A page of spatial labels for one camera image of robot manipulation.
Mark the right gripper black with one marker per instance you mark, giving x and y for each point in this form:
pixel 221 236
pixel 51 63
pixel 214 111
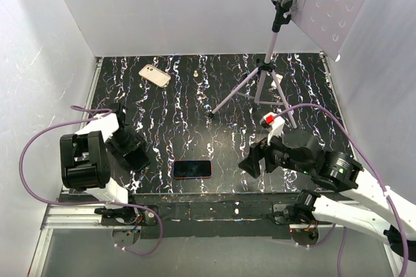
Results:
pixel 257 151

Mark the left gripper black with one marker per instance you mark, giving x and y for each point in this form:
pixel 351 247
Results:
pixel 135 142

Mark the black smartphone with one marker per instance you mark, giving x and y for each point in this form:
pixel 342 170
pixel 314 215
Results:
pixel 192 169

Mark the pink phone case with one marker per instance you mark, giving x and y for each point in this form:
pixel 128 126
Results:
pixel 155 75

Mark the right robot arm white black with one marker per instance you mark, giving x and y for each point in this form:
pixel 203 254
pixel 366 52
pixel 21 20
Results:
pixel 300 151

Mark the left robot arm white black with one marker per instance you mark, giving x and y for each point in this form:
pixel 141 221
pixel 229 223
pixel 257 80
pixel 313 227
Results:
pixel 85 165

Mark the tripod stand silver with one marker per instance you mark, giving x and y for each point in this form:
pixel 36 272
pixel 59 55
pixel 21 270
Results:
pixel 264 67

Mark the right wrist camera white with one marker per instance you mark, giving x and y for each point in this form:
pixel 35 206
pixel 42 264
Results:
pixel 273 124

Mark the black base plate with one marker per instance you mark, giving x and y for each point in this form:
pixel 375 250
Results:
pixel 219 215

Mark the aluminium rail frame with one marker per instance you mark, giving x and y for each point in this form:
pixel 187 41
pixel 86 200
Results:
pixel 174 122

